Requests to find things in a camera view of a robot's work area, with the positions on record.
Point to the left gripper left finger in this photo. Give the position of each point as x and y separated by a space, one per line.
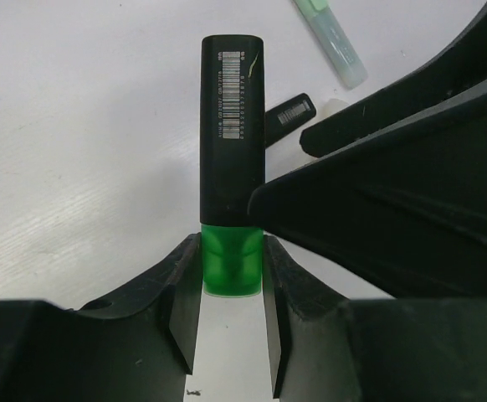
135 343

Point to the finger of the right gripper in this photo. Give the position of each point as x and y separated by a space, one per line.
458 67
404 208

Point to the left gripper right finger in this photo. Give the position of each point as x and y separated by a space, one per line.
324 347

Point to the green black highlighter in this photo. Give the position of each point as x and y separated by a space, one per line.
232 162

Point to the pastel yellow highlighter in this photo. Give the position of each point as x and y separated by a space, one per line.
331 107

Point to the pastel green highlighter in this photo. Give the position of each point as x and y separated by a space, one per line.
333 41

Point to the blue black highlighter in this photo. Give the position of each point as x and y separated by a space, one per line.
287 117

